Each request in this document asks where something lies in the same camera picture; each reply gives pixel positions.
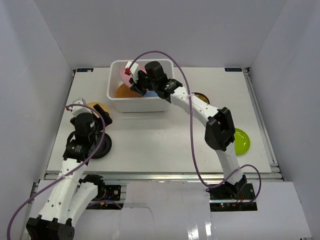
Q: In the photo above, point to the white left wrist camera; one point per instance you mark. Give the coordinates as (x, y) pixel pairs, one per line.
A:
(76, 110)

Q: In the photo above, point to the green round plate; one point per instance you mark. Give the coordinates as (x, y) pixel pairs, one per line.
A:
(242, 142)

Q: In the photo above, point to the amber patterned glass plate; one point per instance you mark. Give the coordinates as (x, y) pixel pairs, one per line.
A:
(202, 97)

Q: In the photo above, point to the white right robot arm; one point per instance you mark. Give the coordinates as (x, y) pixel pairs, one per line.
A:
(219, 126)

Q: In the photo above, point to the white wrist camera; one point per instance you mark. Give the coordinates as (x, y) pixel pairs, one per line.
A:
(132, 69)
(76, 110)

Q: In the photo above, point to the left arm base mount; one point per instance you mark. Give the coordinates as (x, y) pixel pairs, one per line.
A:
(105, 192)

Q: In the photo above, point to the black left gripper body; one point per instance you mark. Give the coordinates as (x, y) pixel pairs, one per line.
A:
(99, 116)

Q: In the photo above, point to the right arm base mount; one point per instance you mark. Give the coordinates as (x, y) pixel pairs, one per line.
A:
(220, 200)

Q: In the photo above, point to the black round plate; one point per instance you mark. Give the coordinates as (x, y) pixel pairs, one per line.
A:
(104, 148)

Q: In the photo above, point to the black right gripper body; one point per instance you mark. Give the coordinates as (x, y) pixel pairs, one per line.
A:
(145, 83)

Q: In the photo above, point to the blue round plate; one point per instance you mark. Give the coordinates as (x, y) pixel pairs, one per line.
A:
(150, 94)

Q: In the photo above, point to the woven bamboo round plate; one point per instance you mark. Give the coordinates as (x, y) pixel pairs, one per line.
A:
(124, 91)

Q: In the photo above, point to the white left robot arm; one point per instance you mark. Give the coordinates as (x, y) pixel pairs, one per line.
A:
(71, 193)

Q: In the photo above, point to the pink round plate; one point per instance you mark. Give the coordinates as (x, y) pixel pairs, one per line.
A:
(125, 78)

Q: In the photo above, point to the white plastic bin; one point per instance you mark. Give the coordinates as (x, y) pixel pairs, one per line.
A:
(136, 105)

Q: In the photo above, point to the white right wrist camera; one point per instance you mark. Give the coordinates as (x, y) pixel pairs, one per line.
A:
(132, 69)

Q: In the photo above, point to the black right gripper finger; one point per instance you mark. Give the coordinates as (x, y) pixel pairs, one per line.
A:
(140, 90)
(133, 79)

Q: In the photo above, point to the orange round plastic plate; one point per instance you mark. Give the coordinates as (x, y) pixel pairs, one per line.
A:
(103, 107)

